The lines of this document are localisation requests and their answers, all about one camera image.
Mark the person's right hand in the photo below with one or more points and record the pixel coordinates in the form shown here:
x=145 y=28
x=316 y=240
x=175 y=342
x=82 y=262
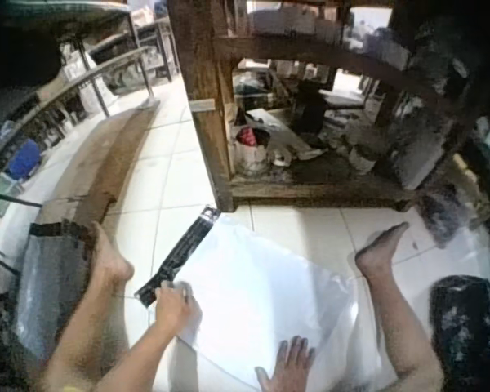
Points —
x=288 y=373

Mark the person's left hand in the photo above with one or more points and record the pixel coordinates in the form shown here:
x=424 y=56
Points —
x=175 y=312

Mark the person's left fingers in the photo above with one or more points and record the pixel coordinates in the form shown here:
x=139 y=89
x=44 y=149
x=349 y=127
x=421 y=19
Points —
x=179 y=292

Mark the long black packet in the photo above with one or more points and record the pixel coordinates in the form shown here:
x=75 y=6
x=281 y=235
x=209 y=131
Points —
x=183 y=255

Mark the white plastic bag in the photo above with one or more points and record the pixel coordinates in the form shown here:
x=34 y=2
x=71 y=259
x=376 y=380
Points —
x=253 y=286

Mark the clear bag of dark packets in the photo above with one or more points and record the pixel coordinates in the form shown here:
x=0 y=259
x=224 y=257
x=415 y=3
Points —
x=53 y=277

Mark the brown cardboard sheets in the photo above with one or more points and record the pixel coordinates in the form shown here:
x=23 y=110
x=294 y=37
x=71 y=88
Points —
x=106 y=171

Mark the blue plastic container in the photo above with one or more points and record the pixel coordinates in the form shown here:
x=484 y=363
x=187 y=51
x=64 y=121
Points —
x=23 y=160

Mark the cluttered wooden shelf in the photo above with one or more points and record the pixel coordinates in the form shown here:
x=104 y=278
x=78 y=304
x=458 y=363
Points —
x=310 y=122

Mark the person's legs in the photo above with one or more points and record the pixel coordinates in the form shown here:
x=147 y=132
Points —
x=396 y=326

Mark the cluttered metal rack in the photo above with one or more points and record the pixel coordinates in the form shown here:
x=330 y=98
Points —
x=45 y=106

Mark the metal table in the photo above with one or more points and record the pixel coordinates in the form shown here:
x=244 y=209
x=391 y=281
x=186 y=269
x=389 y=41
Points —
x=147 y=49

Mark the dark plastic bag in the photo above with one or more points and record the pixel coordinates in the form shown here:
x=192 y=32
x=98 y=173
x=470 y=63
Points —
x=445 y=222

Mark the dark patterned bag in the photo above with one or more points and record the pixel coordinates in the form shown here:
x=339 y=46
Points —
x=469 y=326

